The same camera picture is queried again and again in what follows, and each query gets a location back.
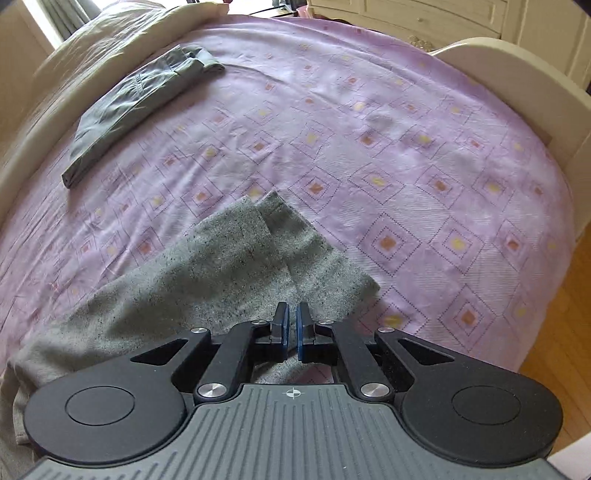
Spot grey heathered pants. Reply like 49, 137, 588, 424
1, 193, 379, 479

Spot purple patterned bed sheet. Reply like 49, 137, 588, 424
1, 17, 574, 369

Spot folded grey-green pants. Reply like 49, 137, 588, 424
61, 44, 224, 189

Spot cream bed footboard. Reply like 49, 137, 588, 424
430, 37, 591, 236

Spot cream duvet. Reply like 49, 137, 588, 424
1, 1, 228, 218

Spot green-grey curtain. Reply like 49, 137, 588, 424
40, 0, 101, 40

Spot cream wardrobe with drawers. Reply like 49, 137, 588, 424
308, 0, 590, 89

